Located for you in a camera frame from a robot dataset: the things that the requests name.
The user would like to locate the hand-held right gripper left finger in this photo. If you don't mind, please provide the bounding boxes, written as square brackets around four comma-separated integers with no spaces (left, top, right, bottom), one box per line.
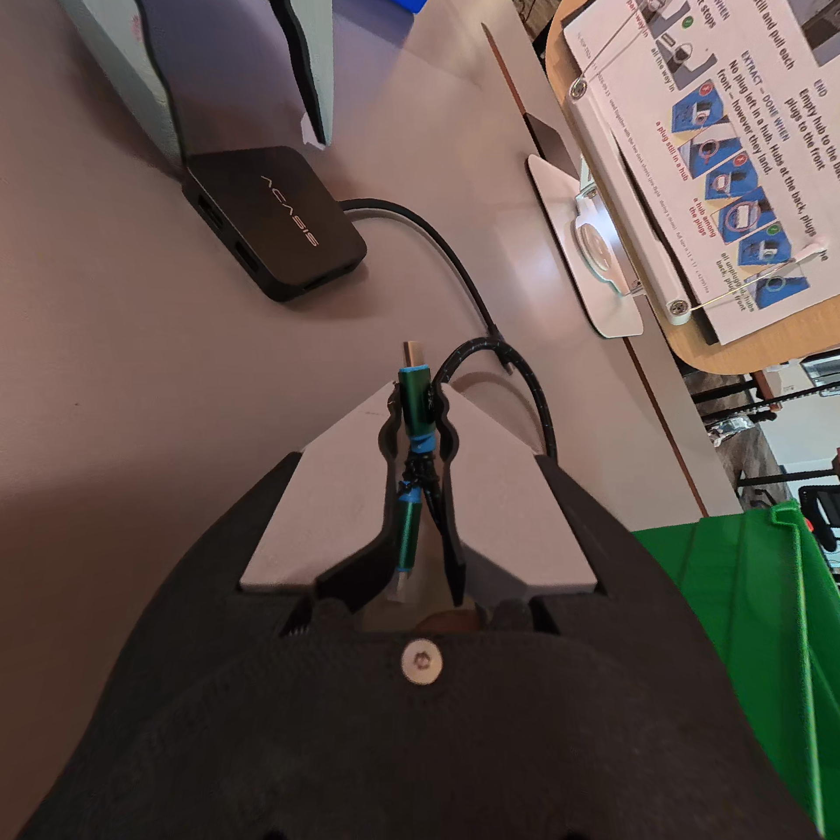
[238,382,401,614]

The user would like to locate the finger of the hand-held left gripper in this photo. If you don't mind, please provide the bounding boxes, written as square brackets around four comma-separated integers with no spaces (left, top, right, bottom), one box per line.
[59,0,188,175]
[269,0,339,147]

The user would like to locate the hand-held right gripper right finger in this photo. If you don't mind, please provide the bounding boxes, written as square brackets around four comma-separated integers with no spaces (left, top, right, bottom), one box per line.
[427,382,599,608]

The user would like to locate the black usb hub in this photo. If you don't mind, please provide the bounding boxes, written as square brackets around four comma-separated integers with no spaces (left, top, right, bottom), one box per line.
[182,146,519,399]

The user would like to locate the braided cable with green plugs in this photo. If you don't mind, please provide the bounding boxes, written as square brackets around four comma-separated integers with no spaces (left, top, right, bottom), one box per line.
[392,336,560,603]

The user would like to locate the green plastic bin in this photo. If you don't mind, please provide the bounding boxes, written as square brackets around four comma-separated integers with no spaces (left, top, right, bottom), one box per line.
[630,499,840,840]

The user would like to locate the dark desk grommet panel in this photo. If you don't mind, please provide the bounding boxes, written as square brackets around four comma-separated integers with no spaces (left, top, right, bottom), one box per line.
[481,23,581,181]

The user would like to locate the instruction sheet on stand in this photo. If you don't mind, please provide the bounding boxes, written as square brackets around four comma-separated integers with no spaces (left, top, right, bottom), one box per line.
[545,0,840,376]

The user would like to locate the white tablet stand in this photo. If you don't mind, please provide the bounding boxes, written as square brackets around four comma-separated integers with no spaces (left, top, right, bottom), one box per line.
[525,79,697,339]

